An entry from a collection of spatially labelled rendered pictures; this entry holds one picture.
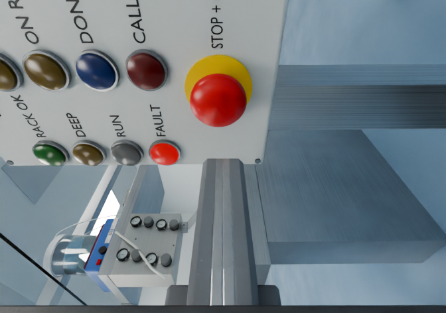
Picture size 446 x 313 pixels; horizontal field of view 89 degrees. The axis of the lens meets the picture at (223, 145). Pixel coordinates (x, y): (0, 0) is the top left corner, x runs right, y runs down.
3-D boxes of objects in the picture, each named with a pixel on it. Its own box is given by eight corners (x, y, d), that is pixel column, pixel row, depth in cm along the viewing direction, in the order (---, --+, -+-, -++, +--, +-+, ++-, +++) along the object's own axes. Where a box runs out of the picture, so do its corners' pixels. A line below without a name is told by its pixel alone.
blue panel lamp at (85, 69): (107, 54, 15) (65, 54, 15) (119, 92, 17) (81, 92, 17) (111, 50, 16) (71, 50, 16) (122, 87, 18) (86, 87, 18)
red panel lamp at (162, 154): (176, 145, 20) (145, 146, 20) (180, 167, 22) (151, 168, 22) (178, 140, 21) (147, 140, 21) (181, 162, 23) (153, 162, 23)
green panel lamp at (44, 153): (55, 146, 20) (24, 146, 20) (69, 168, 22) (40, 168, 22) (60, 140, 21) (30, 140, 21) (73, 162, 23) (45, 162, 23)
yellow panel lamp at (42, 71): (52, 54, 15) (11, 54, 15) (70, 92, 17) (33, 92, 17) (59, 50, 16) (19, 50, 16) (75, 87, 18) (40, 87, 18)
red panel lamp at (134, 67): (160, 54, 15) (119, 54, 15) (167, 91, 17) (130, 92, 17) (162, 50, 16) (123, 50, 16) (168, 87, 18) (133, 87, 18)
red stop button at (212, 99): (249, 79, 14) (185, 80, 14) (245, 132, 17) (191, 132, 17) (243, 56, 18) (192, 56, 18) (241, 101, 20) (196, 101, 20)
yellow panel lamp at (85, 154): (95, 146, 20) (64, 146, 20) (106, 168, 22) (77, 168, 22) (99, 140, 21) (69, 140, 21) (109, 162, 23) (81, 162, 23)
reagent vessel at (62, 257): (84, 266, 79) (29, 267, 78) (99, 283, 88) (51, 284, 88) (101, 226, 90) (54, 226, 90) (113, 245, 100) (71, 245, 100)
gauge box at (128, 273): (171, 274, 70) (106, 274, 70) (176, 286, 77) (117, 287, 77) (180, 212, 87) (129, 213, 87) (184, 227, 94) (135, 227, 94)
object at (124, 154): (136, 146, 20) (105, 146, 20) (143, 168, 22) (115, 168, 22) (139, 140, 21) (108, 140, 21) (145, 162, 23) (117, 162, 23)
